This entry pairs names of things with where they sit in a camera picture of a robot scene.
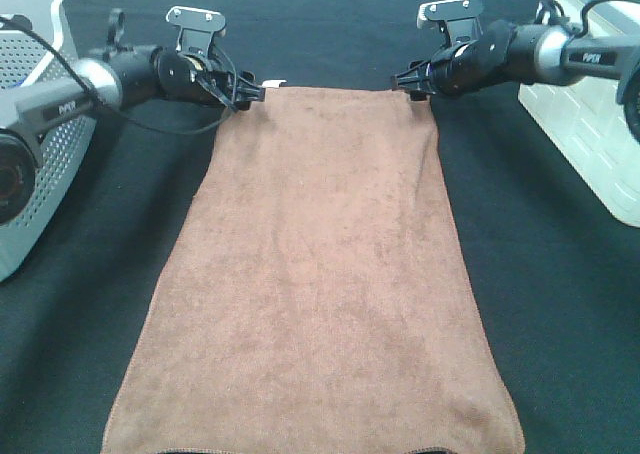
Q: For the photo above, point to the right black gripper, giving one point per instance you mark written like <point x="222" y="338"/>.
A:
<point x="461" y="68"/>

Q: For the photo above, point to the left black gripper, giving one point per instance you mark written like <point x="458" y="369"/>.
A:
<point x="203" y="81"/>

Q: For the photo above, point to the brown microfibre towel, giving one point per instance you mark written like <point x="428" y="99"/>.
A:
<point x="316" y="299"/>

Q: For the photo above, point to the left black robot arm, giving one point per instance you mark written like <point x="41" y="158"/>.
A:
<point x="114" y="79"/>

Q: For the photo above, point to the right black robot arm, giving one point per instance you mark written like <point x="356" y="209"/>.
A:
<point x="551" y="50"/>

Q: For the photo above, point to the white plastic storage bin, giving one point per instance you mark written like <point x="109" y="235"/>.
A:
<point x="588" y="126"/>

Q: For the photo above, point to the grey perforated laundry basket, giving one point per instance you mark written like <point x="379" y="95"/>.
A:
<point x="58" y="152"/>

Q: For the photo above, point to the black table cloth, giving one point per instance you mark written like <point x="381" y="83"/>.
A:
<point x="555" y="276"/>

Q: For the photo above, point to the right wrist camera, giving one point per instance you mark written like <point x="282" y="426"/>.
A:
<point x="457" y="20"/>

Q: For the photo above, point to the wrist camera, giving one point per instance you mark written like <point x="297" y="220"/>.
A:
<point x="457" y="20"/>
<point x="197" y="28"/>

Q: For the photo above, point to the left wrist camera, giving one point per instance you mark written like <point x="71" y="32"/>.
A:
<point x="197" y="28"/>

